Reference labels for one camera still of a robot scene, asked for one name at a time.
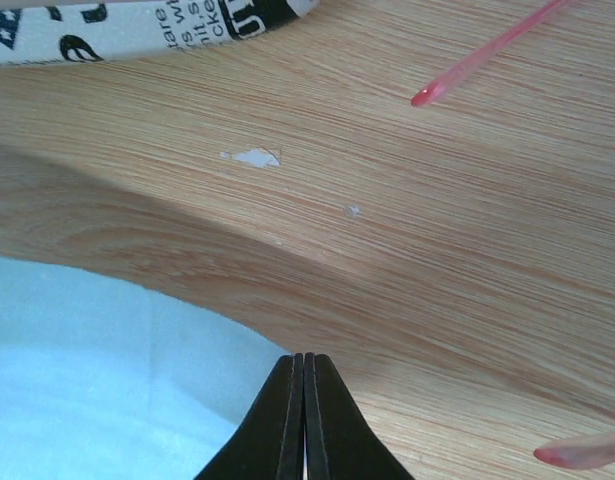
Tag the flag print glasses case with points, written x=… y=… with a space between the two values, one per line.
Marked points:
x=119 y=30

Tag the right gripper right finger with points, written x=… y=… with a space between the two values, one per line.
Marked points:
x=339 y=442

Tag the red transparent sunglasses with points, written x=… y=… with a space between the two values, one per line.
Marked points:
x=578 y=453

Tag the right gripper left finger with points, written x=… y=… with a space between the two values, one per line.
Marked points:
x=269 y=443

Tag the light blue cleaning cloth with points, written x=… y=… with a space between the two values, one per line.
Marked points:
x=104 y=379

